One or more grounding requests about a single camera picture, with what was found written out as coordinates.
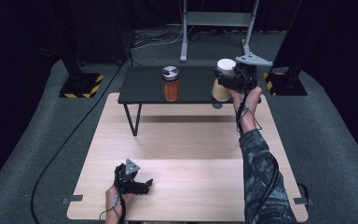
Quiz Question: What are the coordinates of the bundle of floor cables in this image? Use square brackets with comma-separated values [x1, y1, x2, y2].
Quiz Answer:
[131, 26, 185, 51]

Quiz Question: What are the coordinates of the left hand-held gripper cable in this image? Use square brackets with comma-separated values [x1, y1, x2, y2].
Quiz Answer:
[99, 186, 128, 224]

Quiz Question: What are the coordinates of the person's right hand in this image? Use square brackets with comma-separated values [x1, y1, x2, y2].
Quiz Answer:
[229, 86, 263, 126]

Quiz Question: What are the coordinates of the grey table bracket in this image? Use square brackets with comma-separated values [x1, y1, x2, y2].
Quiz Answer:
[62, 194, 84, 206]
[293, 197, 315, 206]

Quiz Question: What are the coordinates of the grey metal stand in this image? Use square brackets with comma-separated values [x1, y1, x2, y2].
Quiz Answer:
[179, 0, 261, 66]

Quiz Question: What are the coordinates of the yellow jar with white lid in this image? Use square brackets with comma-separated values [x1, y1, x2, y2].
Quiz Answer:
[211, 58, 238, 103]

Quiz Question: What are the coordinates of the hand-held gripper cable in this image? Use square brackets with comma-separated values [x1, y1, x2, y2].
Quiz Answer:
[235, 66, 282, 224]
[99, 186, 128, 224]

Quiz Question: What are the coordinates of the long black floor cable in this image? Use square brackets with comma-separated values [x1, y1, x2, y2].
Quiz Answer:
[30, 50, 135, 224]

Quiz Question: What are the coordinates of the black looped cable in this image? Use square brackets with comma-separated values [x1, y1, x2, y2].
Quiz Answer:
[296, 181, 310, 200]

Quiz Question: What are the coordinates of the orange spice jar silver lid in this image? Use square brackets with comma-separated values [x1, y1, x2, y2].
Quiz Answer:
[161, 65, 181, 103]

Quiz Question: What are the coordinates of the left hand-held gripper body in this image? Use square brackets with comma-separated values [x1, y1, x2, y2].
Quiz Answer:
[114, 158, 152, 196]

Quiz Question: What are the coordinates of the black raised shelf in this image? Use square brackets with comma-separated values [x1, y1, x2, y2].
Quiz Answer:
[117, 65, 262, 137]

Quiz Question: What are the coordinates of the black stand with striped base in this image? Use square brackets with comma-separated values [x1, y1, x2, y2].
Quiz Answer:
[262, 0, 309, 97]
[55, 0, 104, 99]

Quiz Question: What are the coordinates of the person's left hand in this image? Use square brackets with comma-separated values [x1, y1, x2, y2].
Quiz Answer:
[104, 185, 134, 217]

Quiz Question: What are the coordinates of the right hand-held gripper cable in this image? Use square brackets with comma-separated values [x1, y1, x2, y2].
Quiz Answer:
[235, 66, 282, 224]

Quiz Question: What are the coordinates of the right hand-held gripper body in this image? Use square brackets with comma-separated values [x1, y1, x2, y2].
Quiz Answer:
[228, 52, 274, 93]

